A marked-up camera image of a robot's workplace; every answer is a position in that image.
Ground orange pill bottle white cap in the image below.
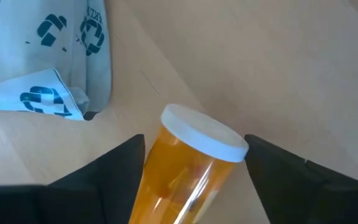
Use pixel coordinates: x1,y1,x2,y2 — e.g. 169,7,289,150
128,103,250,224

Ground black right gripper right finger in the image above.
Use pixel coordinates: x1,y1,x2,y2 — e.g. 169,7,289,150
244,134,358,224

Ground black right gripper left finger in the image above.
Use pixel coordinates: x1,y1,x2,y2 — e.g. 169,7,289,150
0,134,146,224

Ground grey patterned medical pouch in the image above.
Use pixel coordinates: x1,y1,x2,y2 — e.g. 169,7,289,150
0,0,112,121

